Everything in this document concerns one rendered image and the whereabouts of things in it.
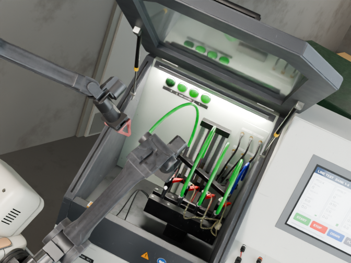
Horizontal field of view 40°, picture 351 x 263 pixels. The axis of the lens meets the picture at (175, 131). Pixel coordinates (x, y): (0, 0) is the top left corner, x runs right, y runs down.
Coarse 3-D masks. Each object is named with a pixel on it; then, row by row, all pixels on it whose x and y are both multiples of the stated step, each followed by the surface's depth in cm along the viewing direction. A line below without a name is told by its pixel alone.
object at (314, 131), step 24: (312, 120) 193; (336, 120) 203; (288, 144) 193; (312, 144) 191; (336, 144) 189; (288, 168) 194; (264, 192) 198; (288, 192) 196; (264, 216) 200; (240, 240) 204; (264, 240) 202; (288, 240) 200
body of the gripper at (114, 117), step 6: (114, 108) 170; (102, 114) 171; (108, 114) 170; (114, 114) 171; (120, 114) 174; (102, 120) 178; (108, 120) 172; (114, 120) 172; (120, 120) 172; (126, 120) 173; (114, 126) 171; (120, 126) 172
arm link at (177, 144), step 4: (176, 136) 172; (172, 140) 171; (176, 140) 169; (180, 140) 169; (168, 144) 168; (172, 144) 168; (176, 144) 169; (180, 144) 169; (184, 144) 170; (172, 148) 168; (176, 148) 168; (180, 148) 170; (184, 148) 172; (176, 152) 168; (180, 152) 172; (176, 156) 171
